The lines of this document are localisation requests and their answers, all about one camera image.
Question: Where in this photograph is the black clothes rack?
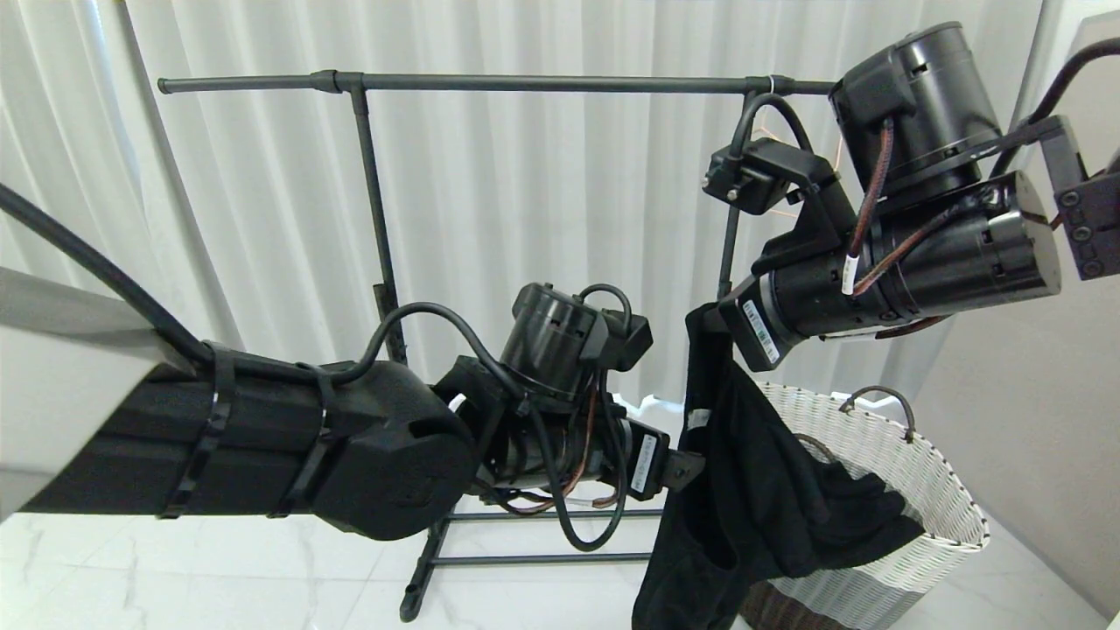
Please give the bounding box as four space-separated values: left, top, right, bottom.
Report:
157 70 841 623

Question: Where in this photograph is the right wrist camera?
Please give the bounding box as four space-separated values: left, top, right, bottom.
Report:
703 138 858 272

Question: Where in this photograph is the black cable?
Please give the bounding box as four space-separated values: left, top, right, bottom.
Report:
729 92 816 160
0 182 530 414
523 378 633 553
993 37 1120 178

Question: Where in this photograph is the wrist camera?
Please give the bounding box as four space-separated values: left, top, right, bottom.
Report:
703 138 858 272
599 311 655 373

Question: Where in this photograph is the white laundry basket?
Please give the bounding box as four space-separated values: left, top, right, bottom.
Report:
739 382 992 630

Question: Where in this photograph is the white curtain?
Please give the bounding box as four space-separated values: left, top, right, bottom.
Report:
0 0 1055 519

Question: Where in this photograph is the black garment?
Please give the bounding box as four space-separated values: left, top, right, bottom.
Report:
632 302 927 630

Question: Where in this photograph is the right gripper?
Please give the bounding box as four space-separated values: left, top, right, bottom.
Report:
719 249 916 374

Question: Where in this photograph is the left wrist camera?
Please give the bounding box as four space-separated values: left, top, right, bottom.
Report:
599 311 655 373

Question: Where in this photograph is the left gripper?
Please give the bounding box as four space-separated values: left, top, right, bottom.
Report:
611 418 706 503

